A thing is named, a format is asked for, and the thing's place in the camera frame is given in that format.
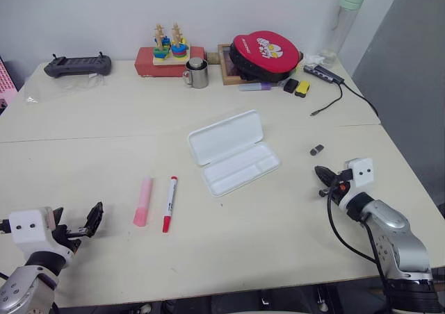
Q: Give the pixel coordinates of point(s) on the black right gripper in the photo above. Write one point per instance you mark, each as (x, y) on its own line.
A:
(339, 189)

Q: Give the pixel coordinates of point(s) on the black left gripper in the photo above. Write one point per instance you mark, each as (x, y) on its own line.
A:
(66, 237)

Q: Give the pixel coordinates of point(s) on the pink highlighter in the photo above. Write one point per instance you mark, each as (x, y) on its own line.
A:
(143, 203)

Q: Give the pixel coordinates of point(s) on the red whiteboard marker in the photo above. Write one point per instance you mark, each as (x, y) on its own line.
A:
(169, 206)

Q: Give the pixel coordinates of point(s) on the white plastic pencil case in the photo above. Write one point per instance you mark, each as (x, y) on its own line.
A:
(229, 154)

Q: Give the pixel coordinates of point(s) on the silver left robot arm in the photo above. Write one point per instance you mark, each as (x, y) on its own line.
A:
(17, 288)

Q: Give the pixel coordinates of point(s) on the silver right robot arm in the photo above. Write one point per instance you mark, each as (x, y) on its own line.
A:
(400, 244)

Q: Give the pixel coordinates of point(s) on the red round pouch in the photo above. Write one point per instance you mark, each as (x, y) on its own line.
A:
(266, 53)

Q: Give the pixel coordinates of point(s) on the yellow black whiteboard eraser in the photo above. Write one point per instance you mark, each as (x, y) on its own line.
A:
(302, 88)

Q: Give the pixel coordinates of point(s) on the grey USB hub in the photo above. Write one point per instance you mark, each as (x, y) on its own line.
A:
(323, 73)

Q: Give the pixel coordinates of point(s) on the clear purple highlighter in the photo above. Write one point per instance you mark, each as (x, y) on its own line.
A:
(255, 87)

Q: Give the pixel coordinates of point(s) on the crumpled white tissue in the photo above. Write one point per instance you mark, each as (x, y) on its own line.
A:
(314, 59)

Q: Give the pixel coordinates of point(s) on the clear plastic bag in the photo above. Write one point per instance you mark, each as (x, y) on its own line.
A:
(69, 86)

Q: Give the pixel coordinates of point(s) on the wooden framed tray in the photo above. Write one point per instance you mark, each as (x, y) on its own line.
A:
(230, 78)

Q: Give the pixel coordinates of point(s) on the clear bottle green lid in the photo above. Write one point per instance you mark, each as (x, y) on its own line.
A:
(344, 25)

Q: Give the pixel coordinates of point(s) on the black handheld controller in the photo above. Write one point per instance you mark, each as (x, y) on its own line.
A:
(78, 65)

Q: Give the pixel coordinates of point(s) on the pink plastic crate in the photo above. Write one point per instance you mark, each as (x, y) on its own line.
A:
(7, 81)

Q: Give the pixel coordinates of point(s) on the stainless steel mug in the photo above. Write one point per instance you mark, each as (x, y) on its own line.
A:
(199, 78)

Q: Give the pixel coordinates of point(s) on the small brown block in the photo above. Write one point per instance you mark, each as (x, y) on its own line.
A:
(212, 57)

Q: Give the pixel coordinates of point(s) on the red cardboard box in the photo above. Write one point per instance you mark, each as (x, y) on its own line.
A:
(167, 70)

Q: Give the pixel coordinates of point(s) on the wooden colourful stacking toy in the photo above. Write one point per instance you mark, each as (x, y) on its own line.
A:
(168, 51)

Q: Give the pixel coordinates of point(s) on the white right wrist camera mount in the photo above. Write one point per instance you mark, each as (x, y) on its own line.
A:
(361, 171)

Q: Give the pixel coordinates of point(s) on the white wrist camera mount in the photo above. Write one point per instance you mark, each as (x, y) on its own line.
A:
(361, 171)
(29, 229)

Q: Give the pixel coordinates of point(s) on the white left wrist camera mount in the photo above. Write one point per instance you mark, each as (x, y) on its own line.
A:
(29, 229)

